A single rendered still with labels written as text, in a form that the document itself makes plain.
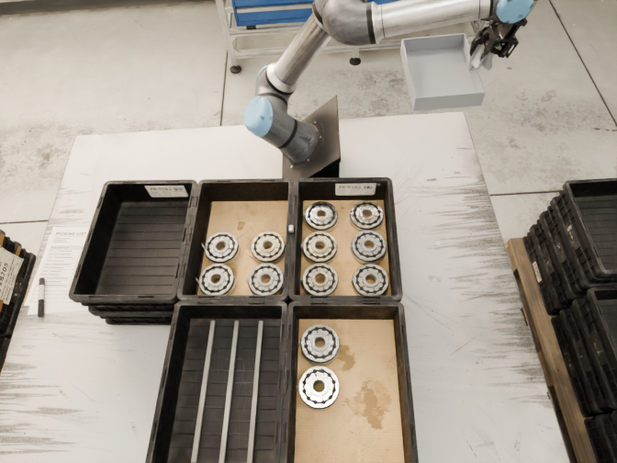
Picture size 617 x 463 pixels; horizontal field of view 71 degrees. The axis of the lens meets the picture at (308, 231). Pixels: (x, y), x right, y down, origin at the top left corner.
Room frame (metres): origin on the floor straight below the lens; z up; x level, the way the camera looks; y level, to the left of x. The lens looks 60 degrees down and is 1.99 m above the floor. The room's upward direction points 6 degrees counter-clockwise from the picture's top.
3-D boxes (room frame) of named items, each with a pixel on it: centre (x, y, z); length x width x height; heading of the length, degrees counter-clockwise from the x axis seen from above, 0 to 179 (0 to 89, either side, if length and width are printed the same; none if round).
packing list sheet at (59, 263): (0.71, 0.83, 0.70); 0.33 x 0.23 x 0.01; 177
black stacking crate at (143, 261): (0.67, 0.50, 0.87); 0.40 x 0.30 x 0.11; 174
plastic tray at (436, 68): (1.06, -0.45, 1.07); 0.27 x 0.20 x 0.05; 177
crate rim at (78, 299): (0.67, 0.50, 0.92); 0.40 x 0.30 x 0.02; 174
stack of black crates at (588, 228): (0.73, -1.15, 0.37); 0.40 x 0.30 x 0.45; 177
